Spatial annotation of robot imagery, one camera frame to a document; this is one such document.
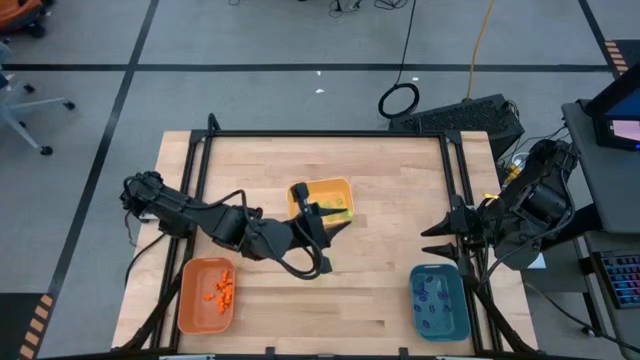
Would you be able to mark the black computer monitor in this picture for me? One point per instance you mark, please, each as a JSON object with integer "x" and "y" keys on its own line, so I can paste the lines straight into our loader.
{"x": 620, "y": 127}

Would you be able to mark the grey side desk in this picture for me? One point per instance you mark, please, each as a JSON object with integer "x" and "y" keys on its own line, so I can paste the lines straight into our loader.
{"x": 600, "y": 190}

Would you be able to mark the blue office chair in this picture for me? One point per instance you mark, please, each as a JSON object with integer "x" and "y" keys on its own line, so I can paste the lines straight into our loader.
{"x": 35, "y": 106}

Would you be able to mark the yellow plastic bin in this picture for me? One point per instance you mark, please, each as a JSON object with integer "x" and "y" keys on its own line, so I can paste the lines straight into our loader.
{"x": 325, "y": 190}

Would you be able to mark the black desk leg beam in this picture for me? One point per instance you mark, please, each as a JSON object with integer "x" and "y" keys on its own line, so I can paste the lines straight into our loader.
{"x": 585, "y": 217}

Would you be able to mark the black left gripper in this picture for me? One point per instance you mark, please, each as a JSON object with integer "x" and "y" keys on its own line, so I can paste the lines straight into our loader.
{"x": 275, "y": 237}

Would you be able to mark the white paper sheet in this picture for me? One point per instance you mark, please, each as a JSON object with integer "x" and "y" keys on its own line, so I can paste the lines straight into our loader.
{"x": 539, "y": 262}

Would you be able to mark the black orange striped floor plate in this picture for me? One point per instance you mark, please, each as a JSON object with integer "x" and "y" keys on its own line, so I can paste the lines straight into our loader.
{"x": 37, "y": 325}
{"x": 617, "y": 55}

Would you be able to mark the orange plastic bin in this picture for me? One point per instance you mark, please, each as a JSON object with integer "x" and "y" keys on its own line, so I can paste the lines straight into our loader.
{"x": 195, "y": 320}

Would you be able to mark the teal plastic bin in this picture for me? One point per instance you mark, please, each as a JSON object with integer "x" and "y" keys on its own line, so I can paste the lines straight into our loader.
{"x": 440, "y": 330}

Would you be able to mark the black computer tower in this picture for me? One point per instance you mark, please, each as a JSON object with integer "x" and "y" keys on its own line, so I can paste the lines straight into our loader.
{"x": 460, "y": 117}

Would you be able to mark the backlit computer keyboard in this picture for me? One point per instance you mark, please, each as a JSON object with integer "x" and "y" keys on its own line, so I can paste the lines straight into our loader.
{"x": 622, "y": 277}

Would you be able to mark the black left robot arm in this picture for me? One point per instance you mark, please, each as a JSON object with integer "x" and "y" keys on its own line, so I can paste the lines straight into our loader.
{"x": 175, "y": 205}

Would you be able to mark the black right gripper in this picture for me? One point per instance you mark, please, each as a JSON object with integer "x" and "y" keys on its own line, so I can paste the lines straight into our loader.
{"x": 477, "y": 225}

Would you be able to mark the grey keyboard desk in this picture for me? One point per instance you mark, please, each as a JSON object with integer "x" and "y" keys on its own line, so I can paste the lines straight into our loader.
{"x": 625, "y": 325}

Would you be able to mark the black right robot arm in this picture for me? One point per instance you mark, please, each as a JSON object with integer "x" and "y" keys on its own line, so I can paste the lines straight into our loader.
{"x": 540, "y": 200}

